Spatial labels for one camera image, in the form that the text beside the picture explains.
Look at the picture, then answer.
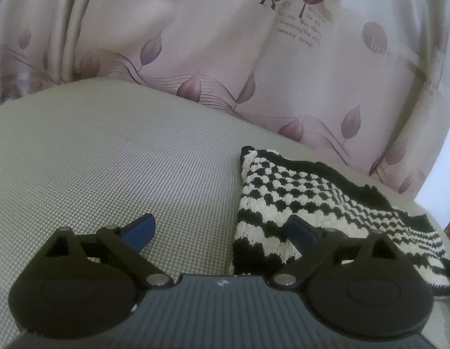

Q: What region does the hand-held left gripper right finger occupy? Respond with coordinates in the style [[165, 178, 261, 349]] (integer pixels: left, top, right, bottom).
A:
[[268, 214, 411, 293]]

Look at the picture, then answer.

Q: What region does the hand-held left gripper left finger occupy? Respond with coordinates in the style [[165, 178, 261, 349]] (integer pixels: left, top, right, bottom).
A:
[[39, 213, 175, 292]]

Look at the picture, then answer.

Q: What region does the black and white striped sweater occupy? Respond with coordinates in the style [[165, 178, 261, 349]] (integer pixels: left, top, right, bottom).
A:
[[230, 145, 450, 299]]

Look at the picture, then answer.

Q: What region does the leaf print curtain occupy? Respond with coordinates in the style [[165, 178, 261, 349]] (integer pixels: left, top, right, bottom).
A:
[[0, 0, 450, 204]]

